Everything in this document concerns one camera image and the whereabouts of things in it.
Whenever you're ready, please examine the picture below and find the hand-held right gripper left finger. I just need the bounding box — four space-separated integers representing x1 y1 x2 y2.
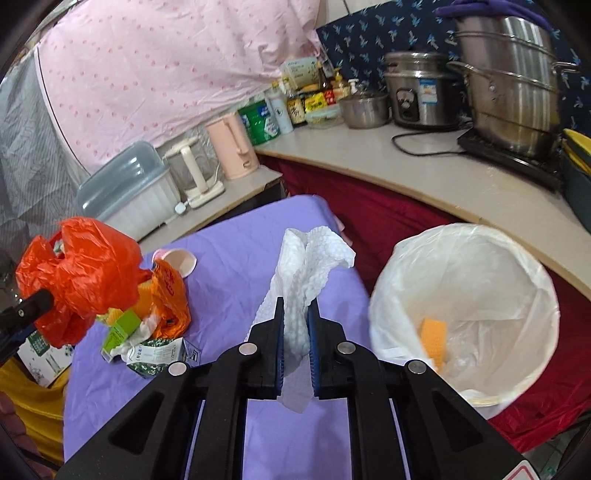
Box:
55 296 284 480

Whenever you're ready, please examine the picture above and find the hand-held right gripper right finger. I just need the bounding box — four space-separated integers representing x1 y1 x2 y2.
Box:
307 302 532 480

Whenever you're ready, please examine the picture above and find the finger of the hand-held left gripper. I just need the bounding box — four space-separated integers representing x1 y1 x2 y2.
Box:
0 323 38 365
0 288 54 330

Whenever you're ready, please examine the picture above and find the orange plastic bag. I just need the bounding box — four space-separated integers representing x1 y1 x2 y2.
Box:
15 217 153 349

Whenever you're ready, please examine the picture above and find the white paper towel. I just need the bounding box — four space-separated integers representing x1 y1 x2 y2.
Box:
249 226 356 414

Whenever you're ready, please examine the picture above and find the green and white milk carton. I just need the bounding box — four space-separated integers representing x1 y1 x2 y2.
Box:
124 336 202 380

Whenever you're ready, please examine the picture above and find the orange printed snack bag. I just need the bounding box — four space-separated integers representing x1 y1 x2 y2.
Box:
139 261 192 340

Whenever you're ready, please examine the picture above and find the waste bin with white liner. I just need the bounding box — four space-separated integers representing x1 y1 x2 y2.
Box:
368 223 561 421

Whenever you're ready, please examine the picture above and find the white and green cardboard box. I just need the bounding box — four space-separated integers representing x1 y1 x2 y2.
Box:
16 330 75 388

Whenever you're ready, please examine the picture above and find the yellow bag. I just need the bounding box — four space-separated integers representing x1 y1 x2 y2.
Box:
0 357 70 464

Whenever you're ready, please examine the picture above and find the small green box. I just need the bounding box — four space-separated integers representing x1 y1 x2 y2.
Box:
100 310 143 363

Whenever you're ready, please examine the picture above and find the crumpled white tissue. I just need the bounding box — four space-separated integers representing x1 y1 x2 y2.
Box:
113 318 160 365

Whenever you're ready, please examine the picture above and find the purple tablecloth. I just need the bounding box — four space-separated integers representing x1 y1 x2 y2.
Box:
62 194 402 480

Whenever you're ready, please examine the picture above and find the orange sponge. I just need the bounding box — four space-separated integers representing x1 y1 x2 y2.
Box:
418 318 451 374

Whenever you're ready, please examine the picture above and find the pink paper cup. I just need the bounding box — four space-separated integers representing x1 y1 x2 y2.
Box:
151 248 198 279

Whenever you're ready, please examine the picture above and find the grey striped cloth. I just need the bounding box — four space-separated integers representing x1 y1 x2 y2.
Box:
0 55 90 259

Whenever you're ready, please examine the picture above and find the white storage box grey lid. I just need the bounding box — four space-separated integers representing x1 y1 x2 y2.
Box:
75 141 182 232

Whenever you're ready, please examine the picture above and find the red cloth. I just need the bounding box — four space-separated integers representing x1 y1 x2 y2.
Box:
256 154 591 455

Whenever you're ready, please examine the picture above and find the pink electric kettle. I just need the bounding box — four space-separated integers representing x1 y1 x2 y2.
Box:
205 113 260 181

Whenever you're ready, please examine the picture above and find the green canister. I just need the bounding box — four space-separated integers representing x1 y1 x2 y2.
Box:
237 102 281 147

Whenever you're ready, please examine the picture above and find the white bottle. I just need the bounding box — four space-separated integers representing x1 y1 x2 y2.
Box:
266 80 295 136

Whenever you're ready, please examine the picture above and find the dark sauce bottle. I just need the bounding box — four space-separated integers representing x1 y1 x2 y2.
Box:
285 88 306 127

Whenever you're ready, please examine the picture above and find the yellow label food container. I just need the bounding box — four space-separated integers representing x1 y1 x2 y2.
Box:
302 91 345 129

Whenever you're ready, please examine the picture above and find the steel bowl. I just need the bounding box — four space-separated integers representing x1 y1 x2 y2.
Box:
338 91 391 129

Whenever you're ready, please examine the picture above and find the red label sauce bottle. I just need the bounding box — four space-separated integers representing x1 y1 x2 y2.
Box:
318 60 337 107

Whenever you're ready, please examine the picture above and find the pink dotted cloth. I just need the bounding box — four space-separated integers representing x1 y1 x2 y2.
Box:
34 0 324 174

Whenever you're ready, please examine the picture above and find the black induction cooker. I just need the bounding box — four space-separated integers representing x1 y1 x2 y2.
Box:
457 127 566 192

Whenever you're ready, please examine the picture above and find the pale green carton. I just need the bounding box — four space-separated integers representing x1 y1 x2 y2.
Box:
280 58 321 90

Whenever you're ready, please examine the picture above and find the steel rice cooker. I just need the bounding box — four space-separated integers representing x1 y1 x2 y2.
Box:
382 51 465 130

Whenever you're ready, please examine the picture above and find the dark basin with yellow rim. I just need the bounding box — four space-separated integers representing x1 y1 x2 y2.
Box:
560 128 591 234

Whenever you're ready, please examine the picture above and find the dark blue printed cloth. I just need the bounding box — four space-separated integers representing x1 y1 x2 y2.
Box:
315 0 591 139

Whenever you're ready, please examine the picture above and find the large steel steamer pot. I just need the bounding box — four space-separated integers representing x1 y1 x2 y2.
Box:
445 15 580 160

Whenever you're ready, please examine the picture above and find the purple cloth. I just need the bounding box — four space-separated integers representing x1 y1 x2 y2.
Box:
434 0 550 20

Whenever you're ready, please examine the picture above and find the glass kettle cream handle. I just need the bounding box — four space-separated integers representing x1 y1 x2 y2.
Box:
163 137 226 209

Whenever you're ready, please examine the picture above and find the black power cable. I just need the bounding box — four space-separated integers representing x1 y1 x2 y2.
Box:
392 129 467 156

